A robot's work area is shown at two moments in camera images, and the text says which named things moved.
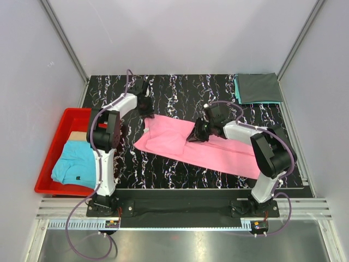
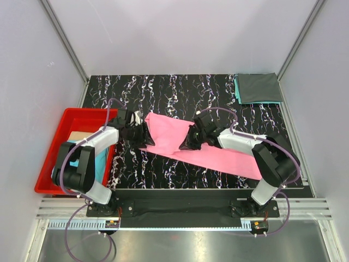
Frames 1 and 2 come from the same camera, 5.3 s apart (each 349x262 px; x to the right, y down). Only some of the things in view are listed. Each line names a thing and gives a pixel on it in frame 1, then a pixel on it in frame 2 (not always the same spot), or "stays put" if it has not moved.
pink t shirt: (169, 136) stays put
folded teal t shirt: (238, 95) stays put
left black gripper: (150, 111) -> (144, 138)
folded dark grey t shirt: (259, 88) stays put
